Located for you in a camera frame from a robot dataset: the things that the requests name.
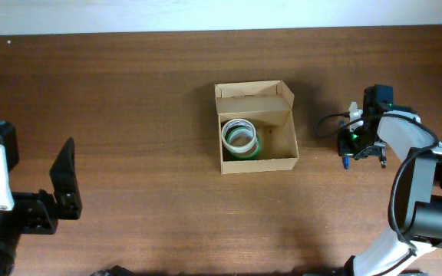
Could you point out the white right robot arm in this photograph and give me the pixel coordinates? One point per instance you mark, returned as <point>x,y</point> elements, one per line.
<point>415,206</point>

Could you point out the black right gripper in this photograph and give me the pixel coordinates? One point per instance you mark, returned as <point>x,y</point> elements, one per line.
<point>367,152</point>

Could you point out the green tape roll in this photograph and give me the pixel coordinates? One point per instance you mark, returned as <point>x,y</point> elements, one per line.
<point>241,136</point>

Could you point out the brown cardboard box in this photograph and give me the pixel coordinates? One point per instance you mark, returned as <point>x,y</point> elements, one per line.
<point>268,106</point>

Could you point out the cream masking tape roll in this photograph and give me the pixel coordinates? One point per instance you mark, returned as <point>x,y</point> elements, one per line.
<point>228,130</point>

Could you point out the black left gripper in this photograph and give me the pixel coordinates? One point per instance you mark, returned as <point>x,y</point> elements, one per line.
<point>42,211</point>

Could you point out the dark object at table edge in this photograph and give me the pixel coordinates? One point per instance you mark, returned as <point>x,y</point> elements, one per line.
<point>114,271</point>

